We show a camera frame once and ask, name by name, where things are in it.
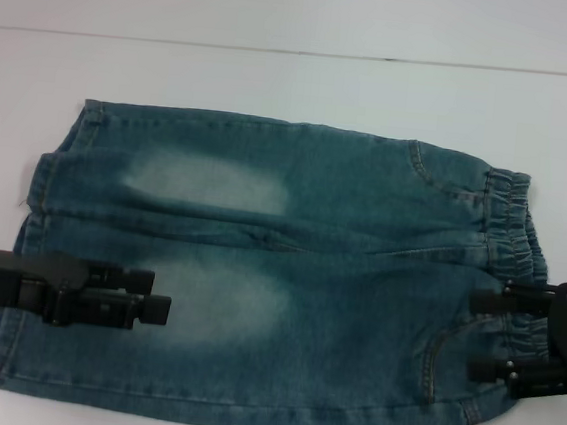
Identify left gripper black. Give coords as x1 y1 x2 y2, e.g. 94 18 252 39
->
0 247 176 336

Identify blue denim shorts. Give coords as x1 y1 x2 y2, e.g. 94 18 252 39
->
0 89 567 425

